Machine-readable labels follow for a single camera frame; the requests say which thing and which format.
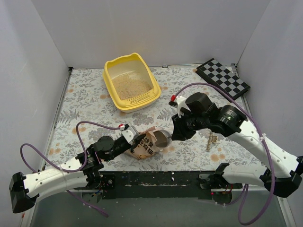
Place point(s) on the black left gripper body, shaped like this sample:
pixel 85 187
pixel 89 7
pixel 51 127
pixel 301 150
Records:
pixel 136 142

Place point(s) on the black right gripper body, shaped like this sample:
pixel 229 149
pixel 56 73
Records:
pixel 179 130

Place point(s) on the silver metal scoop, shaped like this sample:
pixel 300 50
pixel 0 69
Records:
pixel 163 138

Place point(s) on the pink cat litter bag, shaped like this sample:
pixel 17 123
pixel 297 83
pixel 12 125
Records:
pixel 147 146

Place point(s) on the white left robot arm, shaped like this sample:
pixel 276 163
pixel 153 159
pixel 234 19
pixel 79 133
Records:
pixel 81 172

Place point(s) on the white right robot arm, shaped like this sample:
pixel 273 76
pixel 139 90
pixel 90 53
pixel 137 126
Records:
pixel 279 168

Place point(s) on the beige litter in box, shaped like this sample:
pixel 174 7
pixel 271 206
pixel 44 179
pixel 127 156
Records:
pixel 127 87

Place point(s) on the yellow cat litter box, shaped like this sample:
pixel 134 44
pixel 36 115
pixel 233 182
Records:
pixel 135 67

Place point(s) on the wooden ruler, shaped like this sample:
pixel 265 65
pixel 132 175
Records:
pixel 212 139

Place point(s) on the floral tablecloth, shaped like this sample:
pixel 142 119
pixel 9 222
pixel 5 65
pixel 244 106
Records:
pixel 89 113

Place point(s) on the black folding chessboard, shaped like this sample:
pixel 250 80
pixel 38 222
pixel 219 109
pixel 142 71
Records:
pixel 216 74

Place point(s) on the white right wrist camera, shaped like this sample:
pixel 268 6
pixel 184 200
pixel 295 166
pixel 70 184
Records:
pixel 179 102

